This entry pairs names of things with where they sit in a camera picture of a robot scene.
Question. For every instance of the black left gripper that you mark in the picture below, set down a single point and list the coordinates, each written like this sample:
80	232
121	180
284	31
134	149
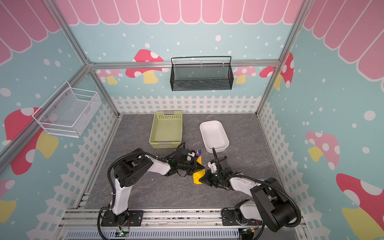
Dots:
195	166

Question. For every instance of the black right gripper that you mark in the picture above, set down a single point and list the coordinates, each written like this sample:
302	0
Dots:
216	173

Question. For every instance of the yellow paper napkin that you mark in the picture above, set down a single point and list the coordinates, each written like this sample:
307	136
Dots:
200	173

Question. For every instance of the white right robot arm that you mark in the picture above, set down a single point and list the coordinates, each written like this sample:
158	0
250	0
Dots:
269	205

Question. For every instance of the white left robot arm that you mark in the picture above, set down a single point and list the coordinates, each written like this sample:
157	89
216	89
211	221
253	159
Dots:
127	170

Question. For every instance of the green perforated plastic basket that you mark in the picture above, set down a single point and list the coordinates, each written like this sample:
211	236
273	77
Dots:
167	130

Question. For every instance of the white plastic tub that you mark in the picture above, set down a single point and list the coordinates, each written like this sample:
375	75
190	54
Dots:
214	136

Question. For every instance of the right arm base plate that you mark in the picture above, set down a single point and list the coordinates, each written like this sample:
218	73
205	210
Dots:
232	217

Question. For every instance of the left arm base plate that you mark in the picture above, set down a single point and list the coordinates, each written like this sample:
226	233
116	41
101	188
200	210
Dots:
128	218

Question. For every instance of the black mesh wall basket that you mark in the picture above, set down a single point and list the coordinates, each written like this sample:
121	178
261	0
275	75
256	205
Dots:
207	73

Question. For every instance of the white wire wall basket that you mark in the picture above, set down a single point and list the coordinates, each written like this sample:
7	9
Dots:
69	112

